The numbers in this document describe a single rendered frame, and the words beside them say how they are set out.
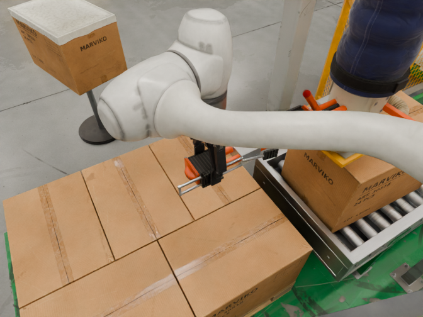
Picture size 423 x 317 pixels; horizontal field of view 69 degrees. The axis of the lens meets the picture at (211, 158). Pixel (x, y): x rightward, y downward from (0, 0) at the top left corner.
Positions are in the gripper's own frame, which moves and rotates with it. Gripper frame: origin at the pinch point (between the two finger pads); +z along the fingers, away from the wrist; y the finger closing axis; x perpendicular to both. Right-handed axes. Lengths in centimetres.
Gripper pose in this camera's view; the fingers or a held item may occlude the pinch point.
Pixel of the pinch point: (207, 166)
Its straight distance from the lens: 84.7
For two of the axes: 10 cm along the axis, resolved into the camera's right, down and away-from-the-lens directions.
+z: 0.0, 6.6, 7.5
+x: -8.6, 3.8, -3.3
